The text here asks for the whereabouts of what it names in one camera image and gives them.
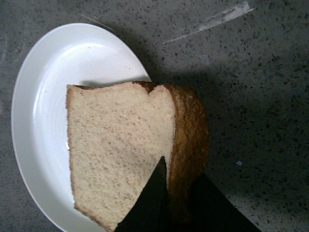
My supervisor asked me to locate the white round plate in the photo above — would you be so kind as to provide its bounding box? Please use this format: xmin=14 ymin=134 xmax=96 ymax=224
xmin=11 ymin=23 xmax=150 ymax=232

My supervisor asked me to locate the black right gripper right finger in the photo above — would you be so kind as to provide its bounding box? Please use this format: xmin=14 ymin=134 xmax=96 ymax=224
xmin=178 ymin=174 xmax=260 ymax=232

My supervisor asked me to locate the slice of bread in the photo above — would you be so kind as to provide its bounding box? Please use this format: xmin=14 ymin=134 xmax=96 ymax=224
xmin=66 ymin=81 xmax=209 ymax=232

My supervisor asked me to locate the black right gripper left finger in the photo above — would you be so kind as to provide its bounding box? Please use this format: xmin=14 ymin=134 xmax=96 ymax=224
xmin=115 ymin=157 xmax=168 ymax=232

